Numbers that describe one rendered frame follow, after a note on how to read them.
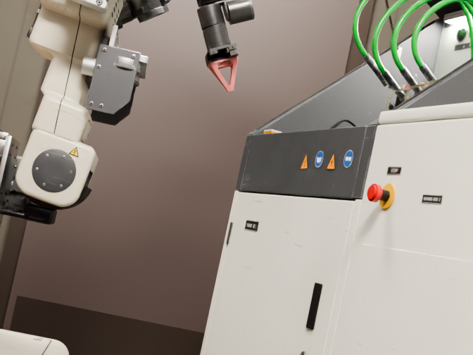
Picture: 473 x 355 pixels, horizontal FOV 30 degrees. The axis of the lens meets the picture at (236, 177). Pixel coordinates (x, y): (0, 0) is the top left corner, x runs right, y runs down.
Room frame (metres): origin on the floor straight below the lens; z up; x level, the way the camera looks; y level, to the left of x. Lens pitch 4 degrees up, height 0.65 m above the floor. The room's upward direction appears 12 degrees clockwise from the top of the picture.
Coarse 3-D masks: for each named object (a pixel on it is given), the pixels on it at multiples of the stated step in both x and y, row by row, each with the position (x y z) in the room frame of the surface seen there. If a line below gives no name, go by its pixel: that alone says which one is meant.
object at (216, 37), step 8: (224, 24) 2.02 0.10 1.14; (208, 32) 2.01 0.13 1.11; (216, 32) 2.00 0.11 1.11; (224, 32) 2.01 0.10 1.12; (208, 40) 2.01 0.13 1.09; (216, 40) 2.01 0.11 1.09; (224, 40) 2.01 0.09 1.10; (208, 48) 2.02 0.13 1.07; (216, 48) 1.98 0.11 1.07; (224, 48) 1.99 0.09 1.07; (232, 48) 1.99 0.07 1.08
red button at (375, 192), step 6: (372, 186) 1.72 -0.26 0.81; (378, 186) 1.71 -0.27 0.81; (384, 186) 1.75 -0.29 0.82; (390, 186) 1.73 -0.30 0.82; (372, 192) 1.71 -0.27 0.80; (378, 192) 1.70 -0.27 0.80; (384, 192) 1.72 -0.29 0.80; (390, 192) 1.72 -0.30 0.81; (372, 198) 1.71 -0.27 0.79; (378, 198) 1.71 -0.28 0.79; (384, 198) 1.72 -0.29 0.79; (390, 198) 1.72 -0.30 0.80; (384, 204) 1.73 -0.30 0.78; (390, 204) 1.72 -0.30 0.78
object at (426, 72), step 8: (448, 0) 1.99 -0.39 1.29; (456, 0) 2.00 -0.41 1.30; (464, 0) 2.01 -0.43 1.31; (472, 0) 2.01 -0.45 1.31; (432, 8) 1.98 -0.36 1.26; (424, 16) 1.97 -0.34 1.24; (416, 32) 1.96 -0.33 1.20; (416, 40) 1.97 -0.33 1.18; (416, 48) 1.97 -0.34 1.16; (416, 56) 1.97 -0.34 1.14; (424, 64) 1.98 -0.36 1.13; (424, 72) 1.98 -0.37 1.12
